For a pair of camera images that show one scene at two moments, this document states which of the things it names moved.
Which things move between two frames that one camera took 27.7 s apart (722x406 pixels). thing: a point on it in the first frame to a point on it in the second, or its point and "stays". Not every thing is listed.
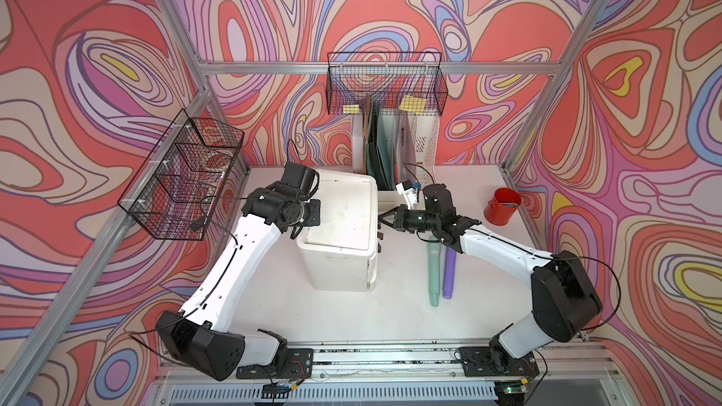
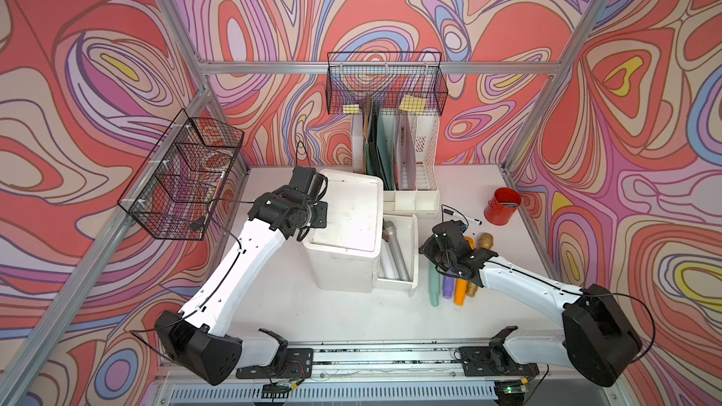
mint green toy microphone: (433, 271) stays
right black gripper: (399, 218) to (427, 251)
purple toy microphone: (449, 276) stays
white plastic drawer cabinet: (342, 250) stays
